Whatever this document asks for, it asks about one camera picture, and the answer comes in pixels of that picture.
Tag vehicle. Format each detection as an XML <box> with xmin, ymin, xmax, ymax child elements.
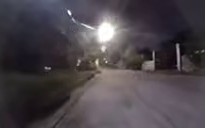
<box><xmin>75</xmin><ymin>58</ymin><xmax>100</xmax><ymax>72</ymax></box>

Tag bright street lamp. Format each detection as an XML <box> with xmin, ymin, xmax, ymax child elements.
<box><xmin>65</xmin><ymin>8</ymin><xmax>116</xmax><ymax>44</ymax></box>

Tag grey asphalt road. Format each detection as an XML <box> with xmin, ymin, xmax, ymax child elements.
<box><xmin>51</xmin><ymin>68</ymin><xmax>205</xmax><ymax>128</ymax></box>

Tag dark trees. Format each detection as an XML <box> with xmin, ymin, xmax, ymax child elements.
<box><xmin>0</xmin><ymin>16</ymin><xmax>79</xmax><ymax>74</ymax></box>

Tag pale low wall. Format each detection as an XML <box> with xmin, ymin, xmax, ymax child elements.
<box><xmin>141</xmin><ymin>59</ymin><xmax>156</xmax><ymax>72</ymax></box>

